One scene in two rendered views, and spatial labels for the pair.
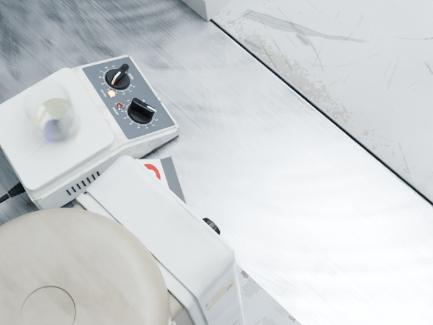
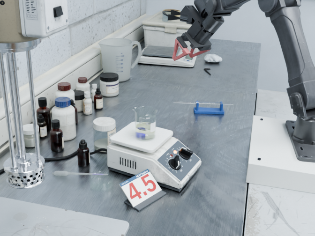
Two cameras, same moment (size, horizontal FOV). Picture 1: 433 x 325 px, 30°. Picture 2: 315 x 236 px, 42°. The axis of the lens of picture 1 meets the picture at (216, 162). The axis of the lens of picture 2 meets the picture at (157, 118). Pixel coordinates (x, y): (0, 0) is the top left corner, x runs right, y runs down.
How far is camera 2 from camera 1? 0.69 m
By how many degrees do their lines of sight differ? 54
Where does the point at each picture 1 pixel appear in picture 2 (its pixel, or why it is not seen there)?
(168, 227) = not seen: outside the picture
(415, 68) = not seen: outside the picture
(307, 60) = (265, 221)
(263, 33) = (261, 201)
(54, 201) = (113, 158)
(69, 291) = not seen: outside the picture
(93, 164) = (137, 155)
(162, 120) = (178, 174)
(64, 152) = (133, 140)
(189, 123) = (188, 194)
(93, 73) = (179, 144)
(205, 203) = (151, 212)
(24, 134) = (133, 130)
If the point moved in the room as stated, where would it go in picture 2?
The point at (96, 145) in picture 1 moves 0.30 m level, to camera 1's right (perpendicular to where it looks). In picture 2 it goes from (144, 146) to (245, 211)
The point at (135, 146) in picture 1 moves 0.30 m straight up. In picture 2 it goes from (156, 166) to (161, 35)
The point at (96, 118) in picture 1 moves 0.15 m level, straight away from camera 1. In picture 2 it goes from (157, 143) to (188, 122)
